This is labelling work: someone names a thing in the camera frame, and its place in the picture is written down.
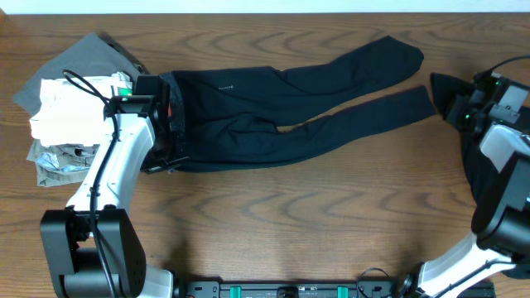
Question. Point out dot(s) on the black garment pile right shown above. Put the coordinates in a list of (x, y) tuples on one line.
[(449, 89)]

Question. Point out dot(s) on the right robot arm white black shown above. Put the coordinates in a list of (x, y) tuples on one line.
[(498, 242)]

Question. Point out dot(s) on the black leggings with red waistband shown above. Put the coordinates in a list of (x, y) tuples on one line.
[(260, 117)]

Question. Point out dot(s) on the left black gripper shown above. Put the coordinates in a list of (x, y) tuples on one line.
[(166, 124)]

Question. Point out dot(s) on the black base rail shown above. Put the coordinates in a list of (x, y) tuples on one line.
[(377, 287)]

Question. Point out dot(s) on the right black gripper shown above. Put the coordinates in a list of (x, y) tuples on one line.
[(454, 113)]

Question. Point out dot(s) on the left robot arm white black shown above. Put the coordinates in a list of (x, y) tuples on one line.
[(91, 247)]

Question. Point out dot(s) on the grey folded shirt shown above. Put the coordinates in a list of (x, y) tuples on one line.
[(94, 55)]

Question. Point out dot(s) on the white folded printed shirt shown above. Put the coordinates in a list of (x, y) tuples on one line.
[(69, 115)]

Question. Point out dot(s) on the olive folded garment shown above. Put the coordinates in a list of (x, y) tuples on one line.
[(61, 164)]

